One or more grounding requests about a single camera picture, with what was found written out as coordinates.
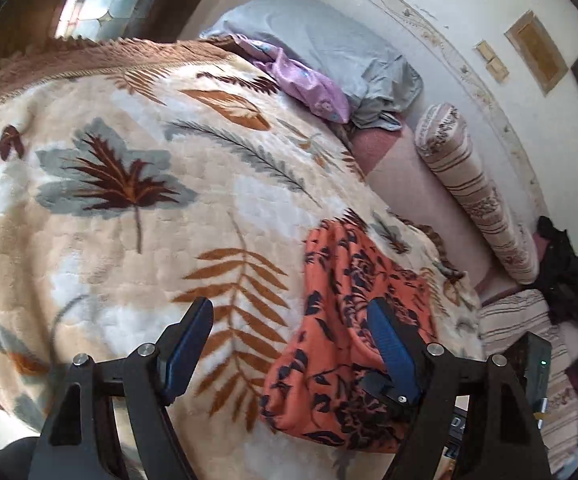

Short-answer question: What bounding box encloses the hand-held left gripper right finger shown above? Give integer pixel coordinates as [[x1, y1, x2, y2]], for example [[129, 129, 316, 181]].
[[358, 297, 554, 480]]

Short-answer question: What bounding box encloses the purple floral cloth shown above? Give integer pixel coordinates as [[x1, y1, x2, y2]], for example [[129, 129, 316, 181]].
[[236, 34, 352, 124]]

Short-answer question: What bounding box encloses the wall switch plate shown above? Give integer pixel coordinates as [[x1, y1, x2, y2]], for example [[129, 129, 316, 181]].
[[473, 39, 510, 84]]

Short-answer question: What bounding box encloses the leaf print fleece blanket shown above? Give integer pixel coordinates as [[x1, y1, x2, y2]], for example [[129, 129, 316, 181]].
[[0, 37, 484, 461]]

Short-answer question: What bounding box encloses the black cloth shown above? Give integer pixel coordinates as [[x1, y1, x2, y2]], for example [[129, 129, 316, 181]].
[[535, 215, 578, 327]]

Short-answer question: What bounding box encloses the striped bolster pillow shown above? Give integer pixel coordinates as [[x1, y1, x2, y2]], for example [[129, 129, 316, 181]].
[[415, 102, 540, 287]]

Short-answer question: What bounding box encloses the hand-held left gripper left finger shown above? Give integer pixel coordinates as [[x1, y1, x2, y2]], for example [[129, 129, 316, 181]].
[[28, 297, 215, 480]]

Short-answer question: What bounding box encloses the orange floral garment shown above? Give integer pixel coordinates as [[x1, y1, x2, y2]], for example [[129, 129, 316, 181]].
[[260, 219, 442, 452]]

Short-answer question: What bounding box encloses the wooden picture frame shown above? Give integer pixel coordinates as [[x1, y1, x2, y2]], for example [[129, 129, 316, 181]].
[[503, 10, 570, 97]]

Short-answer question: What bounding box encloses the striped flat pillow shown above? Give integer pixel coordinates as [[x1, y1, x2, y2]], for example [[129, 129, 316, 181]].
[[478, 287, 578, 473]]

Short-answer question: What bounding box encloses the grey pillow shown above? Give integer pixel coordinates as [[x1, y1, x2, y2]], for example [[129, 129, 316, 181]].
[[199, 0, 424, 132]]

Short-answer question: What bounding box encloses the pink pillow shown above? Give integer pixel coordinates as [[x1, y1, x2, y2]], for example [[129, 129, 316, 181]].
[[350, 125, 522, 303]]

